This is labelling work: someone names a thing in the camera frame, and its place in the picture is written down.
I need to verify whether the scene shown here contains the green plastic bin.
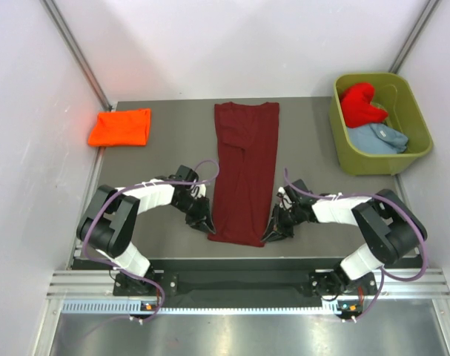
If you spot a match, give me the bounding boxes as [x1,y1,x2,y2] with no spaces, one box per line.
[329,72,433,176]

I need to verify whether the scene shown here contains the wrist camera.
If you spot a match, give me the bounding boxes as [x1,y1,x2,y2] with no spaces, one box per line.
[277,187,292,209]
[191,184,206,198]

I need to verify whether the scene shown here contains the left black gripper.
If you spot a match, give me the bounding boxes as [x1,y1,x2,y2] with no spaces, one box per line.
[173,194,215,234]

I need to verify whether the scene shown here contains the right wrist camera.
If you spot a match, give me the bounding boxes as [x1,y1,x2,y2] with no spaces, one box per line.
[277,187,292,209]

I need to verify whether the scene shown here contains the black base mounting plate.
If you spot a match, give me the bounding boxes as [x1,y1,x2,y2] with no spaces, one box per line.
[112,268,380,309]

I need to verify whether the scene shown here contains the dark red t shirt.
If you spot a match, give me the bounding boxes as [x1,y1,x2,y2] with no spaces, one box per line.
[208,102,279,248]

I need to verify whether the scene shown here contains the grey slotted cable duct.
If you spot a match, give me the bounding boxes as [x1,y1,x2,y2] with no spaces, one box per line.
[62,300,359,316]

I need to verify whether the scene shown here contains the blue t shirt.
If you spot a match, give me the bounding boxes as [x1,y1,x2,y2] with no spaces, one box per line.
[347,123,408,155]

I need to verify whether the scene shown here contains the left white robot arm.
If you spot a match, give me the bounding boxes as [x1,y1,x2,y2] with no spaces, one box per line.
[76,165,216,296]

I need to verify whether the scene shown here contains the bright red t shirt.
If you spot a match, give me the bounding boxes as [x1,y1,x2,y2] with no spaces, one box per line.
[340,82,388,128]

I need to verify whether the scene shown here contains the aluminium frame rail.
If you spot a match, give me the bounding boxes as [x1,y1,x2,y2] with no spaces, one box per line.
[47,269,450,300]

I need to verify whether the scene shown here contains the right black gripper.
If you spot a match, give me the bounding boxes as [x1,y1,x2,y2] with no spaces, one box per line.
[261,202,304,243]

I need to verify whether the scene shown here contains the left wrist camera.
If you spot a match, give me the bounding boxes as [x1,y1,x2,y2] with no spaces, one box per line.
[191,184,206,198]

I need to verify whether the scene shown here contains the orange folded t shirt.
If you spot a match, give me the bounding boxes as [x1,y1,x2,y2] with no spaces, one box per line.
[87,108,151,147]

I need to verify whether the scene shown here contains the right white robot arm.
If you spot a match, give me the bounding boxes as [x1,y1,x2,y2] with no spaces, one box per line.
[261,179,427,296]

